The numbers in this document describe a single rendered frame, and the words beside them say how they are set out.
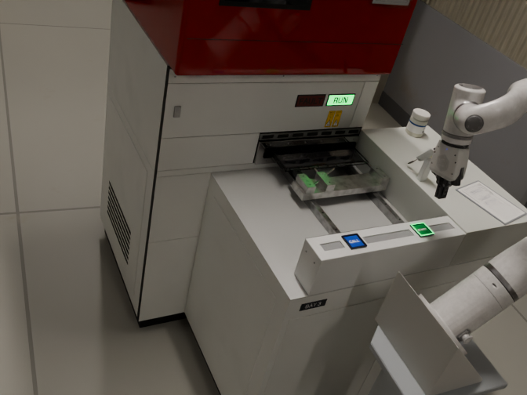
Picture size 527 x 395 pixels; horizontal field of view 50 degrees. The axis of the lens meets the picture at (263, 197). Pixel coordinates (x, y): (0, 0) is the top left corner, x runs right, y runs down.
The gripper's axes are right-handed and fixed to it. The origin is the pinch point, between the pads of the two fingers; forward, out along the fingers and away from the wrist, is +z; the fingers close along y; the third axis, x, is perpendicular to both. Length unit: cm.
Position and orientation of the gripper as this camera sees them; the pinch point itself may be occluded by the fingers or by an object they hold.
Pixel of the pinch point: (441, 191)
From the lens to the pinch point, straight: 176.2
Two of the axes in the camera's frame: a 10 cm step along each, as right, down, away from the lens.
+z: -1.2, 9.0, 4.2
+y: 4.6, 4.3, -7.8
